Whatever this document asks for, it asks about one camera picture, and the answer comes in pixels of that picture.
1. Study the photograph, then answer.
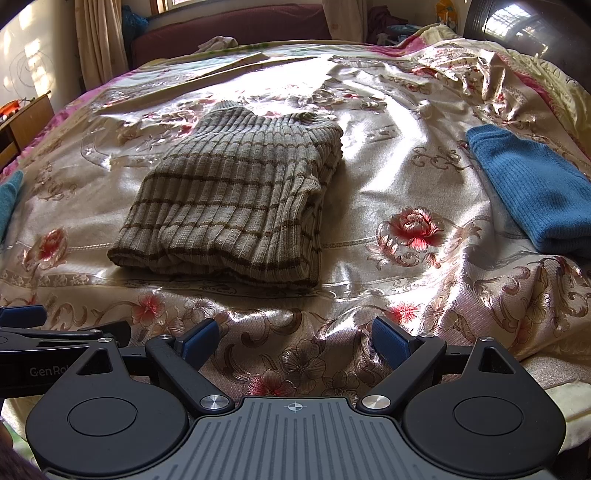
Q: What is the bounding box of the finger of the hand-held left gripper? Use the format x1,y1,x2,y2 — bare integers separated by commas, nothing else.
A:
0,322,131,348
0,305,47,328

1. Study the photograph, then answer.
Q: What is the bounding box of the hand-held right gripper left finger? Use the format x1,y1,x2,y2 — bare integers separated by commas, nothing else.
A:
74,318,234,415

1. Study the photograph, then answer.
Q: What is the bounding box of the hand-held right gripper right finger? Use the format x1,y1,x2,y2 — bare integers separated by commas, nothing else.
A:
356,315,527,411

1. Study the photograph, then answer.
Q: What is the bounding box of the beige striped knit sweater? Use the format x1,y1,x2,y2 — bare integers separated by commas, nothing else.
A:
107,100,345,291

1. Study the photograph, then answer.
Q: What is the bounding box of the person's left forearm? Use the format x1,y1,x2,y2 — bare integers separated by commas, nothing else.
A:
0,422,45,480

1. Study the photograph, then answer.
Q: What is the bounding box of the pile of clothes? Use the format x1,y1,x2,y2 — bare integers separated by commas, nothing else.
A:
367,4,439,47

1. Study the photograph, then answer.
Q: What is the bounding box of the teal cloth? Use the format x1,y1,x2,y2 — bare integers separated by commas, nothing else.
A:
0,170,25,243

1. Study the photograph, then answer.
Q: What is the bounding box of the floral satin bedspread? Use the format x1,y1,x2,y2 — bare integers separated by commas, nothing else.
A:
0,23,591,457

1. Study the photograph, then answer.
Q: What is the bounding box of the wooden desk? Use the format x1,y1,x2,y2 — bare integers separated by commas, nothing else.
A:
0,91,55,169

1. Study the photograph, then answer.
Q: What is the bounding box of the blue knit garment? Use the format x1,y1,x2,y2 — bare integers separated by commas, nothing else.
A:
465,124,591,254

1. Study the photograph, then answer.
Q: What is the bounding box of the beige curtain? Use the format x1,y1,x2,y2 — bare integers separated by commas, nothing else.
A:
74,0,129,91
323,0,368,42

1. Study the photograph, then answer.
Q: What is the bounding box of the white crumpled cloth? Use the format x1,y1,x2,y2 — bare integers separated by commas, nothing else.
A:
198,36,239,53

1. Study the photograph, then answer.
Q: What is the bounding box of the blue plastic bag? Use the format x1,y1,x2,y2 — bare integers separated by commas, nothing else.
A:
121,4,149,33

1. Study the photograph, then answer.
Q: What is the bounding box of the dark red sofa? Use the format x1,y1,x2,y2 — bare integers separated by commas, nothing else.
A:
129,4,333,70

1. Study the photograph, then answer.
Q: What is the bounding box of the yellow item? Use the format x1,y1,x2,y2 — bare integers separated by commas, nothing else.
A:
436,0,461,24

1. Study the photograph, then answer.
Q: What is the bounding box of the dark glossy headboard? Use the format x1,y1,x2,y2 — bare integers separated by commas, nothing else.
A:
464,0,591,71

